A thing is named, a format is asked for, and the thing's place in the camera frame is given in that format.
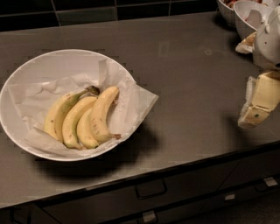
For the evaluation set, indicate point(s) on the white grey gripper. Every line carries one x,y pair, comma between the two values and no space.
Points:
268,48

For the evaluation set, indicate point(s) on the large white bowl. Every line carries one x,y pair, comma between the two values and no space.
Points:
52,65

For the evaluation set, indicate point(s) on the right dark drawer front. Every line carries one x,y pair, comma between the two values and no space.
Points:
252,168

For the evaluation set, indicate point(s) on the dark drawer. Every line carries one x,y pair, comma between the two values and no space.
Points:
112,206
223,198
252,168

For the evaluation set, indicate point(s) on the lower dark drawer front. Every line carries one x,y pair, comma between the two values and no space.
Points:
223,198

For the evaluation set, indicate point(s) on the upper dark drawer front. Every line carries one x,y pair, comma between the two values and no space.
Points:
112,206

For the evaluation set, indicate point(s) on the white crumpled paper liner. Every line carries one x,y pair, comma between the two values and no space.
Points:
128,102

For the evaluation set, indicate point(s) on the black drawer handle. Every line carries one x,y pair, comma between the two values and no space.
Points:
151,189

